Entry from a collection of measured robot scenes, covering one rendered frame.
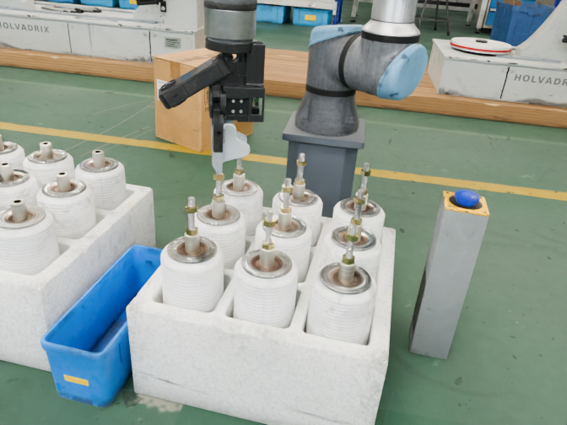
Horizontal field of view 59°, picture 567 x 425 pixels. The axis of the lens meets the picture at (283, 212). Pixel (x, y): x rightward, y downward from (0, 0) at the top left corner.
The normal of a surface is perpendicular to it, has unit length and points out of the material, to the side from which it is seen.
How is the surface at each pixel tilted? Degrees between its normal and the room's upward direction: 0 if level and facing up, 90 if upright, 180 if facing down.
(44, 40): 90
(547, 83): 90
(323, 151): 90
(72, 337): 88
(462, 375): 0
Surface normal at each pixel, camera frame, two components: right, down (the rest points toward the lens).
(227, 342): -0.22, 0.44
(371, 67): -0.67, 0.29
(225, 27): -0.01, 0.48
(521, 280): 0.07, -0.88
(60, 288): 0.97, 0.16
